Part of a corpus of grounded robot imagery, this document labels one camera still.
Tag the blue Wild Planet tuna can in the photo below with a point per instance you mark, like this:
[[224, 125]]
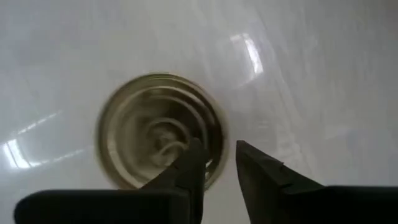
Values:
[[140, 124]]

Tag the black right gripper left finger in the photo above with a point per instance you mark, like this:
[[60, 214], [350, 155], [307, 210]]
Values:
[[124, 207]]

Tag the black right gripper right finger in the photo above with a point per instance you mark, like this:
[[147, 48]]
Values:
[[295, 202]]

